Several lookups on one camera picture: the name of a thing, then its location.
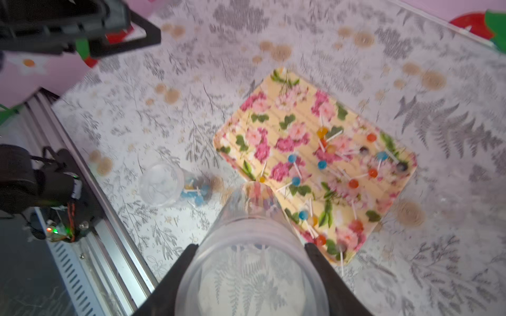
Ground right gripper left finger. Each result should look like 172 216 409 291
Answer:
133 244 198 316

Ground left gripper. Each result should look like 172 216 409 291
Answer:
1 1 162 59

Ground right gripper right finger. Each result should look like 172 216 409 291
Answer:
304 243 372 316

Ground clear jar orange candies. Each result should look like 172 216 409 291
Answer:
426 189 505 234

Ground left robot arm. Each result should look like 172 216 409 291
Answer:
1 1 161 214

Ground clear jar blue candies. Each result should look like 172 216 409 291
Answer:
138 162 212 208

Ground candies on tray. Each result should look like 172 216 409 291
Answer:
258 132 417 259

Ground floral rectangular tray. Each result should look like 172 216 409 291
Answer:
213 68 417 264

